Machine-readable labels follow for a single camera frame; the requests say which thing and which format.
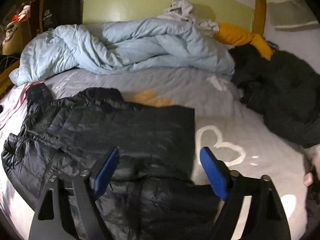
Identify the black puffer down jacket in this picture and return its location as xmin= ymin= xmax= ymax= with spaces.
xmin=1 ymin=83 xmax=219 ymax=239

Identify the person's right hand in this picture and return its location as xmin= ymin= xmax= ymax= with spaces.
xmin=303 ymin=145 xmax=320 ymax=187

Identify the black fluffy fleece coat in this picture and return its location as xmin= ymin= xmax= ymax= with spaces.
xmin=229 ymin=44 xmax=319 ymax=148

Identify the pink and white blanket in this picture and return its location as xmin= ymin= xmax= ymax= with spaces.
xmin=1 ymin=81 xmax=41 ymax=128

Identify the light blue crumpled duvet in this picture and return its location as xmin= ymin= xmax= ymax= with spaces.
xmin=9 ymin=18 xmax=235 ymax=86

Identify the orange yellow garment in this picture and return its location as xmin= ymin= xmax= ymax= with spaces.
xmin=213 ymin=23 xmax=273 ymax=60

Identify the brown cardboard box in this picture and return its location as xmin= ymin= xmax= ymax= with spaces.
xmin=2 ymin=21 xmax=31 ymax=55

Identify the pale grey crumpled shirt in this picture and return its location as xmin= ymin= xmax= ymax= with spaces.
xmin=157 ymin=0 xmax=220 ymax=37

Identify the black hanging garment bag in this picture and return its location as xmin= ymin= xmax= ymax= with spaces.
xmin=41 ymin=0 xmax=82 ymax=32

